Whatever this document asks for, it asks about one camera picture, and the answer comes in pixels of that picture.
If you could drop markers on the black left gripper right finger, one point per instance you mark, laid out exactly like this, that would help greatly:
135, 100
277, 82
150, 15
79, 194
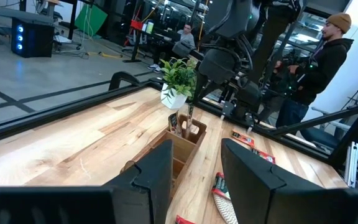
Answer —
250, 186

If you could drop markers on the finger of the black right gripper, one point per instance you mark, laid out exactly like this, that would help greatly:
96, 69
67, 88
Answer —
209, 90
199, 88

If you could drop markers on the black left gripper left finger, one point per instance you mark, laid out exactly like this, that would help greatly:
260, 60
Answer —
154, 186

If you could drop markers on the red tea bag packet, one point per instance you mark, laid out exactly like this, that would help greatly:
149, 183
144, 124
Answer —
220, 185
183, 220
263, 156

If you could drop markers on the orange tea bag packet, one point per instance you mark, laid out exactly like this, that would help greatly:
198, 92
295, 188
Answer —
242, 138

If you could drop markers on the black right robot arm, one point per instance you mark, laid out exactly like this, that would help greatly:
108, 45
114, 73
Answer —
228, 18

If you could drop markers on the green plant in white pot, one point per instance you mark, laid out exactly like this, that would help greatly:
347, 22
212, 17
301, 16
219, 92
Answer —
179, 77

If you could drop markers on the round woven beige placemat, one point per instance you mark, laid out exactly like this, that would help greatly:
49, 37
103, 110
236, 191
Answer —
224, 213

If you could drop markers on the person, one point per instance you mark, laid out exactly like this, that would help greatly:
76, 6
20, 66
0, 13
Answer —
328, 62
187, 39

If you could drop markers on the brown wooden compartment box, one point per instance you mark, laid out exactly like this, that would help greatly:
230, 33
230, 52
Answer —
182, 149

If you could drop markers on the black standing desk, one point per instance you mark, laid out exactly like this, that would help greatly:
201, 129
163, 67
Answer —
134, 46

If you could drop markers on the red box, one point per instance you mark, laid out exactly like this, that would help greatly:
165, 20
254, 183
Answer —
137, 25

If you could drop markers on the silver aluminium extrusion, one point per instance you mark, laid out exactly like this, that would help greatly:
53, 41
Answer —
351, 165

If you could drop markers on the grey office chair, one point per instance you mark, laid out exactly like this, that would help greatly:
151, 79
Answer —
331, 122

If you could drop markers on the green board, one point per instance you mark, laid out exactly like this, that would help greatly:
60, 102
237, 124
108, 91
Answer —
91, 19

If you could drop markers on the black tripod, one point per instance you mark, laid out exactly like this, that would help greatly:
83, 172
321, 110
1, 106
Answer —
357, 93

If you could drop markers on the black computer tower blue lights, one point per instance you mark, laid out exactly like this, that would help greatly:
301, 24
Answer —
31, 39

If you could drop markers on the grey work table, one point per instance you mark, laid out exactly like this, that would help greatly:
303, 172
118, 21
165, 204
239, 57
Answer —
11, 12

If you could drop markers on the black aluminium table frame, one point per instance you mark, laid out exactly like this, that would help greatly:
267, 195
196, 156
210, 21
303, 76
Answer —
42, 116

